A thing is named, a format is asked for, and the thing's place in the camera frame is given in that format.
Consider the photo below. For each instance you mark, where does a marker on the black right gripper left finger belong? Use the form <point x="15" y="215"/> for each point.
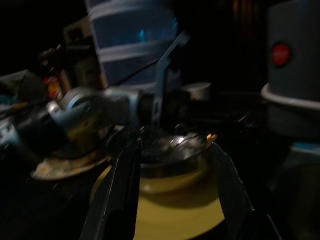
<point x="117" y="195"/>

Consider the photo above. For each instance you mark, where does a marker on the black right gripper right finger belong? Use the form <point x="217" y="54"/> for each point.
<point x="235" y="200"/>

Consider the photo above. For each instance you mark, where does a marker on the wide steel bowl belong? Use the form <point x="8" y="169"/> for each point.
<point x="175" y="155"/>

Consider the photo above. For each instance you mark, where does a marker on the round yellow plate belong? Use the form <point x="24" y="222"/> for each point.
<point x="175" y="217"/>

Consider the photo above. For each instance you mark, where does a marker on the white printed mug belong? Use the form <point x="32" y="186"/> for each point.
<point x="197" y="91"/>

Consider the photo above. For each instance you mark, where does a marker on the round white plate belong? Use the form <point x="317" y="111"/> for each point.
<point x="65" y="167"/>

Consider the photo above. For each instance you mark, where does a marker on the white blue stacked container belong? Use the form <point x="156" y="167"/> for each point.
<point x="130" y="37"/>

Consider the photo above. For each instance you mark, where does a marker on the grey thermos red button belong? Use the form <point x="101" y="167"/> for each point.
<point x="292" y="82"/>

